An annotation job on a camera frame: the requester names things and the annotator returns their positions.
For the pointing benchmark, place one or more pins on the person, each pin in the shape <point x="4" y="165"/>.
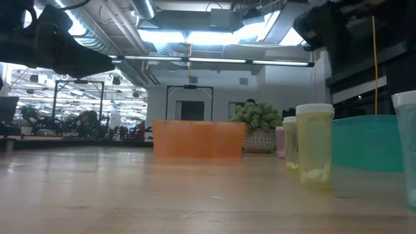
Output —
<point x="87" y="122"/>

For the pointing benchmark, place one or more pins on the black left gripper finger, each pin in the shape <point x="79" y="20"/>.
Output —
<point x="81" y="61"/>

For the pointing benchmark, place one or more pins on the dark background table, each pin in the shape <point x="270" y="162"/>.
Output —
<point x="65" y="143"/>

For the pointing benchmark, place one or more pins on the silver round air duct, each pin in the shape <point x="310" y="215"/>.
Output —
<point x="144" y="8"/>

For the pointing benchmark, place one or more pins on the black metal rig frame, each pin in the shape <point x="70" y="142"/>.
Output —
<point x="190" y="86"/>
<point x="79" y="82"/>

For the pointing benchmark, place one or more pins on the grey ceiling unit box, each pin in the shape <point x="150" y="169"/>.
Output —
<point x="221" y="18"/>

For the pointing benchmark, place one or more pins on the black curtain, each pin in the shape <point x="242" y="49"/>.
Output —
<point x="289" y="112"/>

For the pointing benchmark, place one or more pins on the long LED light bar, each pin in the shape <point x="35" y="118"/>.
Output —
<point x="211" y="60"/>

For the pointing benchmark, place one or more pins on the green translucent plastic bin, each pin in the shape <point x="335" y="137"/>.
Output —
<point x="364" y="143"/>

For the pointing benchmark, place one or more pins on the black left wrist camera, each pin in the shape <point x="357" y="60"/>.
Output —
<point x="55" y="16"/>

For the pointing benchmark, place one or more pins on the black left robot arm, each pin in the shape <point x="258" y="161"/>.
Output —
<point x="13" y="16"/>

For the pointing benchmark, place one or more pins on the dark computer monitor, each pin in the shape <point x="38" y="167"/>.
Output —
<point x="8" y="109"/>

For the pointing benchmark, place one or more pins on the yellow pill bottle white cap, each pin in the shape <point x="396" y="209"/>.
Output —
<point x="314" y="143"/>
<point x="290" y="143"/>

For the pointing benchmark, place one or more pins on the green artificial succulent plant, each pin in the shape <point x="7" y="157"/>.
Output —
<point x="258" y="115"/>

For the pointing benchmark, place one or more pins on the grey square wall vent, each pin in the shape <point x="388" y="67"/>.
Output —
<point x="193" y="80"/>
<point x="243" y="81"/>

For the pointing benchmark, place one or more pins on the grey patterned plant pot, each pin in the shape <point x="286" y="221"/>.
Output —
<point x="260" y="141"/>

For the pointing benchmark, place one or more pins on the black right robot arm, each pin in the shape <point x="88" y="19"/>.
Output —
<point x="373" y="19"/>

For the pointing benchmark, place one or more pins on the green background office plant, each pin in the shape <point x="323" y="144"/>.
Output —
<point x="28" y="113"/>

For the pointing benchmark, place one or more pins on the pink pill bottle white cap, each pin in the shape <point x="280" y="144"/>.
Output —
<point x="279" y="143"/>

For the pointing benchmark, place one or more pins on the orange translucent plastic bin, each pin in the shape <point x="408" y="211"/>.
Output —
<point x="198" y="139"/>

